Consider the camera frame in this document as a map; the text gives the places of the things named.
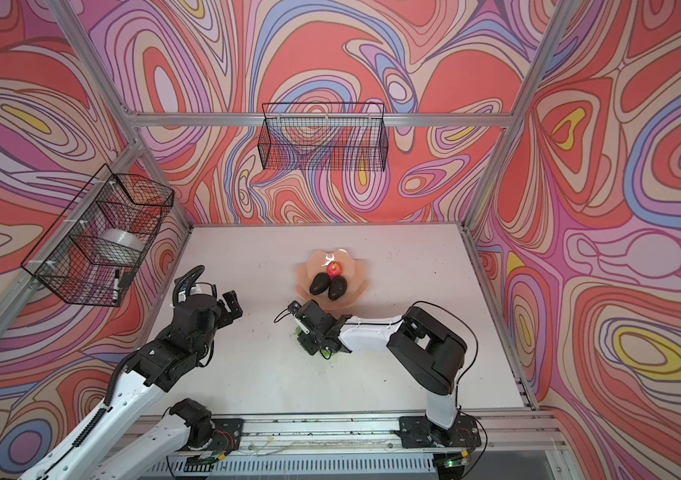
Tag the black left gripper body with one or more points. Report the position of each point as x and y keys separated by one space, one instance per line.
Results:
x=224 y=317

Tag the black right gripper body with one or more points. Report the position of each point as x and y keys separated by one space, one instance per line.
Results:
x=311 y=342

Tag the green grape bunch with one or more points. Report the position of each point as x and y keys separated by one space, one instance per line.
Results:
x=317 y=341

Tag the dark avocado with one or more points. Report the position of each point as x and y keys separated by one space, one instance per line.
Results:
x=320 y=284
x=337 y=288

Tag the red fake apple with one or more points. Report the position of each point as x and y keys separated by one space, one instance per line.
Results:
x=334 y=269

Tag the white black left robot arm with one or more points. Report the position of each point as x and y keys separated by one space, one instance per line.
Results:
x=138 y=382

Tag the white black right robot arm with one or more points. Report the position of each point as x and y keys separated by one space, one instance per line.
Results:
x=433 y=354

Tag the pink wavy fruit bowl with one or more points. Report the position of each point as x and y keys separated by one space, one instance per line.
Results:
x=353 y=270

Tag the black marker pen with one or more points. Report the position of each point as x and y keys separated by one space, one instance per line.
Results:
x=116 y=287

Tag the white tape roll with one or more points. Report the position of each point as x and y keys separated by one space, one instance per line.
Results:
x=118 y=247

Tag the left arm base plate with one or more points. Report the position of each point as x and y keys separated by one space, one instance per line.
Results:
x=222 y=435

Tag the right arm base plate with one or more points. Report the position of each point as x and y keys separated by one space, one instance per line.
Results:
x=419 y=432

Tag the black wire basket left wall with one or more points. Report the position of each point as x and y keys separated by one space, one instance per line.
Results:
x=65 y=262

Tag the black wire basket wall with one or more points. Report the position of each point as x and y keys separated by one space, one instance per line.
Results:
x=65 y=262
x=324 y=136

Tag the black wire basket back wall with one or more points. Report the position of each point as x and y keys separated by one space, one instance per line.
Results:
x=324 y=136

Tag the aluminium front rail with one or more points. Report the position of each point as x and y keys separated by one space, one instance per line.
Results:
x=515 y=445

